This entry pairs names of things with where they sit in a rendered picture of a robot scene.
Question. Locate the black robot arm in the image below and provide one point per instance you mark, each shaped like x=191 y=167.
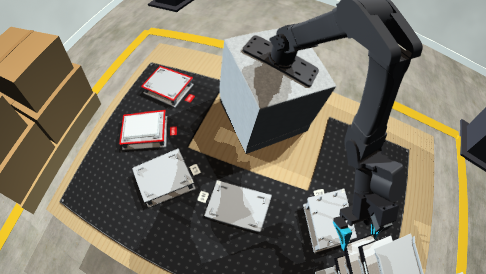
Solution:
x=368 y=22

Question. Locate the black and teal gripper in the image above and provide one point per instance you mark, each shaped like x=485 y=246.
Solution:
x=341 y=225

